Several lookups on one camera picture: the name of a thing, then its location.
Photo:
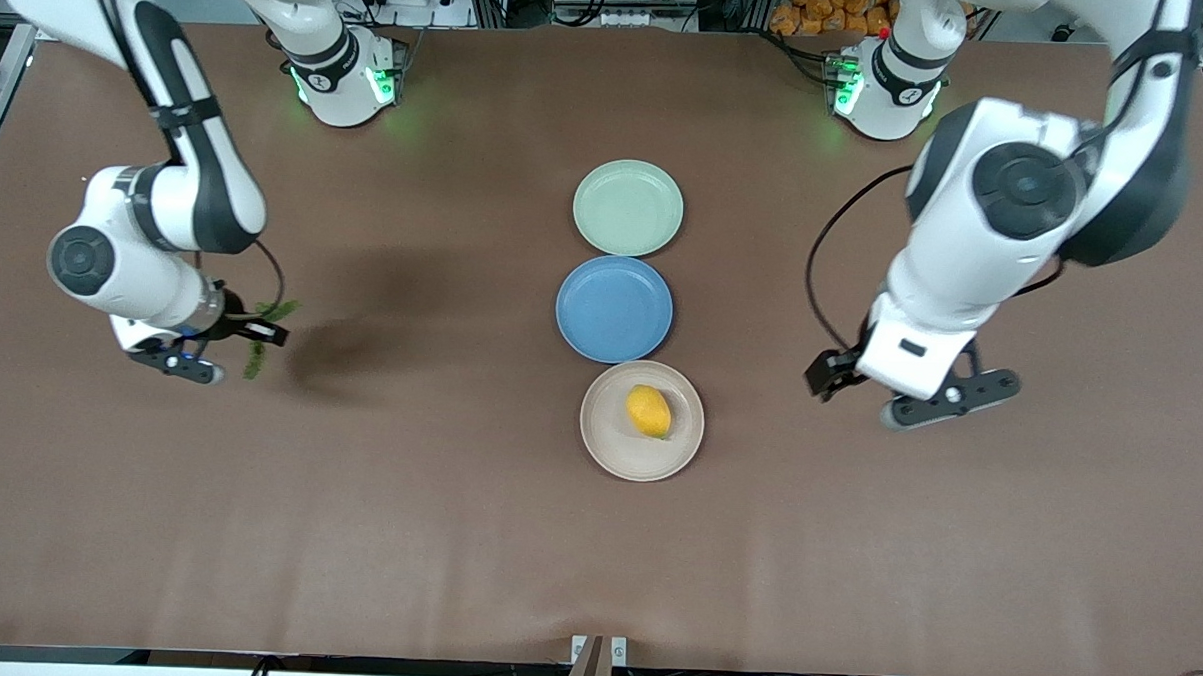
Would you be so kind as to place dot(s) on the green lettuce leaf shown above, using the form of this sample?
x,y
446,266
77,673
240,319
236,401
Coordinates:
x,y
257,356

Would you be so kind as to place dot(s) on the yellow lemon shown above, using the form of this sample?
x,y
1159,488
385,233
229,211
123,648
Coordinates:
x,y
649,412

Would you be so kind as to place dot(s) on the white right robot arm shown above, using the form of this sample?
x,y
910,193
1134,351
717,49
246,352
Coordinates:
x,y
207,174

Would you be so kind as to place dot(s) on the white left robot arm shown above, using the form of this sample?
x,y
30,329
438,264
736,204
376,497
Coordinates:
x,y
1017,192

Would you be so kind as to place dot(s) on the blue round plate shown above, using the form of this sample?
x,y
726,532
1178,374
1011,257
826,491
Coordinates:
x,y
615,308

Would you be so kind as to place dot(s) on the beige round plate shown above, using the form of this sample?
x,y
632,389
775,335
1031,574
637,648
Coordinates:
x,y
613,448

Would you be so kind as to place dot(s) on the brown table cover sheet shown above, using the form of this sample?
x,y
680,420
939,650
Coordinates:
x,y
405,521

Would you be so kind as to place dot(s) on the pale green round plate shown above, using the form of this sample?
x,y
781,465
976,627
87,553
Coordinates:
x,y
628,207

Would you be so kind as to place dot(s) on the bag of orange fruits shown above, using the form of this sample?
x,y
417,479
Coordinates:
x,y
823,11

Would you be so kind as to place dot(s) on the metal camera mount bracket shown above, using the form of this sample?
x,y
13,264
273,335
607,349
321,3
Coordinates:
x,y
598,658

